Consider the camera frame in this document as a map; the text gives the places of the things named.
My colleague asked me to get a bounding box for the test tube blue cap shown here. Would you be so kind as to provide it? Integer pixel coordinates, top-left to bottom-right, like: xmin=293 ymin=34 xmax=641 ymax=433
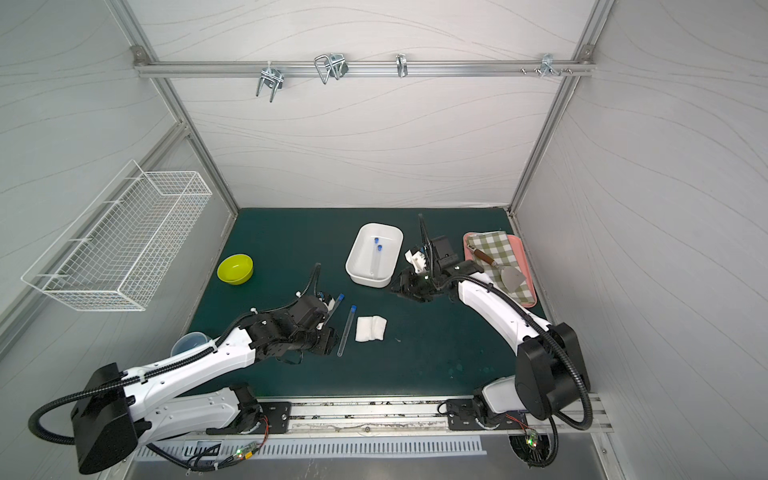
xmin=336 ymin=305 xmax=357 ymax=358
xmin=369 ymin=237 xmax=383 ymax=278
xmin=324 ymin=294 xmax=345 ymax=325
xmin=371 ymin=243 xmax=383 ymax=278

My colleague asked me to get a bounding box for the white wipe cloth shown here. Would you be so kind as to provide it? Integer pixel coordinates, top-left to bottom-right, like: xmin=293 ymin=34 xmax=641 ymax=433
xmin=355 ymin=315 xmax=387 ymax=343

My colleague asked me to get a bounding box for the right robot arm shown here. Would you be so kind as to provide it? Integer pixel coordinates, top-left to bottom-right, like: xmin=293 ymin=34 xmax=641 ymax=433
xmin=390 ymin=221 xmax=594 ymax=468

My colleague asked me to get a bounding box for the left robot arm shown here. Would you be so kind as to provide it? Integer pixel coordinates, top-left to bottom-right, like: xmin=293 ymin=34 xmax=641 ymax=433
xmin=27 ymin=264 xmax=335 ymax=475

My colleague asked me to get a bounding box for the green table mat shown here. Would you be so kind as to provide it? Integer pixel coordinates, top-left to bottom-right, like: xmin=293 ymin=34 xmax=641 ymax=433
xmin=191 ymin=208 xmax=516 ymax=398

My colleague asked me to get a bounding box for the white rectangular tray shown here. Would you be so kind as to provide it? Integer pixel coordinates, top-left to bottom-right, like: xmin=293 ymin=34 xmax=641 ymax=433
xmin=345 ymin=223 xmax=404 ymax=288

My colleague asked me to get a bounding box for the green checkered cloth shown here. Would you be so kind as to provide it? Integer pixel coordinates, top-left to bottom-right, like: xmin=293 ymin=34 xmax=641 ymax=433
xmin=467 ymin=230 xmax=536 ymax=304

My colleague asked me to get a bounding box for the green bowl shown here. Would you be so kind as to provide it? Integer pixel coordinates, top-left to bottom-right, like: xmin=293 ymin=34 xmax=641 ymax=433
xmin=216 ymin=254 xmax=254 ymax=286

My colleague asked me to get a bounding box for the pink tray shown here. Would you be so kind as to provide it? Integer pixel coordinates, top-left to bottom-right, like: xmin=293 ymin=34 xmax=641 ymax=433
xmin=461 ymin=232 xmax=539 ymax=309

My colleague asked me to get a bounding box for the clear plastic cup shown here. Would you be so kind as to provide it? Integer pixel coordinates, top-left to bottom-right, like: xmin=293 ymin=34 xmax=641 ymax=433
xmin=170 ymin=332 xmax=211 ymax=357

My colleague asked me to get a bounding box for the white vent strip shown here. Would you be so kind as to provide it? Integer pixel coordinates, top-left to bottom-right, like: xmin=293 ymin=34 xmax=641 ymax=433
xmin=134 ymin=435 xmax=487 ymax=462

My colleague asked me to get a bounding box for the metal hook clamp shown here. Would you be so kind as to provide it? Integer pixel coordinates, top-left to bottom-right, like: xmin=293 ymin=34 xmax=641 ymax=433
xmin=313 ymin=53 xmax=349 ymax=84
xmin=395 ymin=53 xmax=408 ymax=78
xmin=520 ymin=54 xmax=571 ymax=77
xmin=255 ymin=64 xmax=284 ymax=103

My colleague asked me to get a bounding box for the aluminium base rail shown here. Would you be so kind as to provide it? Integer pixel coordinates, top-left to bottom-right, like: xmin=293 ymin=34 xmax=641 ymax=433
xmin=119 ymin=392 xmax=614 ymax=443

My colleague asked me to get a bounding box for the metal spatula wooden handle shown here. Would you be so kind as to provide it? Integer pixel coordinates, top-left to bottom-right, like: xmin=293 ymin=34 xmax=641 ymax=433
xmin=470 ymin=247 xmax=526 ymax=292

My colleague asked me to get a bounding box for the white wire basket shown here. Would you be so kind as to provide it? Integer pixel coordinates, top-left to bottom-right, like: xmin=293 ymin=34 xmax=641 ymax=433
xmin=21 ymin=160 xmax=212 ymax=312

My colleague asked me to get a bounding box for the aluminium top rail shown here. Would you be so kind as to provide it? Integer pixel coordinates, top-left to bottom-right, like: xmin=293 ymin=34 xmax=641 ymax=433
xmin=134 ymin=58 xmax=596 ymax=79

